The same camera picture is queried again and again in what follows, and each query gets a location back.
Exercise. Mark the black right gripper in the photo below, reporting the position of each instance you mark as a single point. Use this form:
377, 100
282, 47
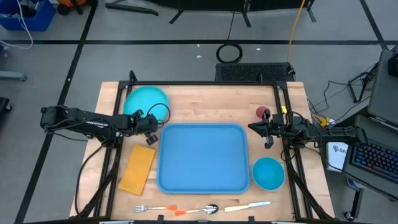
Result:
280, 127

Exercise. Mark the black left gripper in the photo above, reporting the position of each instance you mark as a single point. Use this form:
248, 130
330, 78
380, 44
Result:
143, 124

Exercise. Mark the pink cup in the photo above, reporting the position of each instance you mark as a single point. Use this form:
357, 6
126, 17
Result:
260, 112

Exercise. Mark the teal plate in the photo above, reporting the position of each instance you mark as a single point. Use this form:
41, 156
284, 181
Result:
140, 99

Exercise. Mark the blue bowl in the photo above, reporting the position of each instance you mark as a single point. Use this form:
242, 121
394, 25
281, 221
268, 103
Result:
268, 173

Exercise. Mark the yellow cloth napkin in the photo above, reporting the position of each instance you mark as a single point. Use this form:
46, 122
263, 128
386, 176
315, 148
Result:
136, 169

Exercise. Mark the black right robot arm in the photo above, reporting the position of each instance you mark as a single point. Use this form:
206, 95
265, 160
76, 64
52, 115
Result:
335, 133

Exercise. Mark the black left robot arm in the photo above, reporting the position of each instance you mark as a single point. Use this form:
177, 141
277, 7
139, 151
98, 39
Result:
93, 124

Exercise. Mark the blue plastic tray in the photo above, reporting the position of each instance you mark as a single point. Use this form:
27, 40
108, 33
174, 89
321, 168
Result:
202, 158

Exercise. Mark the black perforated computer case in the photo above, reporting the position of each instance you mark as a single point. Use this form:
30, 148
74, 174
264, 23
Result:
255, 72

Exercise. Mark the yellow plug bundle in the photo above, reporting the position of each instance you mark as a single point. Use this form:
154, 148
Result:
321, 120

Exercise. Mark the white labelled box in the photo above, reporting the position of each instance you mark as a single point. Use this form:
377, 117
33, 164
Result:
337, 155

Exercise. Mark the blue and white roll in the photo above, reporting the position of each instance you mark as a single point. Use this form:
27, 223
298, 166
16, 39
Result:
354, 184

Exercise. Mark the computer keyboard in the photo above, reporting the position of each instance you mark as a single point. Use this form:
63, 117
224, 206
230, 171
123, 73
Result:
373, 158

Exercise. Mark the black tripod stand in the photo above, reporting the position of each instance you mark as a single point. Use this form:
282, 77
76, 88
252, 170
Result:
368, 76

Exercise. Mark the table leg with caster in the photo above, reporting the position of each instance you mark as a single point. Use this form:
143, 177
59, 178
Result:
357, 202

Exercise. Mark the grey closed laptop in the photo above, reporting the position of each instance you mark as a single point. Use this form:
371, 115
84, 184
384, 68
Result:
384, 90

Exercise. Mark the black partition screen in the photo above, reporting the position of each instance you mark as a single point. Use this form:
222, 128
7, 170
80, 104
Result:
217, 3

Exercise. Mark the orange and black tool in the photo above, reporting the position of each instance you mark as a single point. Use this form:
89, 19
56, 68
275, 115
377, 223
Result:
66, 2

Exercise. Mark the grey floor bar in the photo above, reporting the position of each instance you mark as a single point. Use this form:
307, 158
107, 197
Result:
12, 75

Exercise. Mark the black chair base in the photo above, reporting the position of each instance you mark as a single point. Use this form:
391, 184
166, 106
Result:
3, 104

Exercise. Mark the blue storage bin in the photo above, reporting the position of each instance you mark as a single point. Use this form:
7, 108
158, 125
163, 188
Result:
34, 18

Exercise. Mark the black frame clamp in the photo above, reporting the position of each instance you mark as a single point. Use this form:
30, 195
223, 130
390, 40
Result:
160, 218
251, 219

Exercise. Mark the silver aluminium bracket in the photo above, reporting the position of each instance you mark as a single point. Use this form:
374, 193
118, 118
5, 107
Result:
116, 222

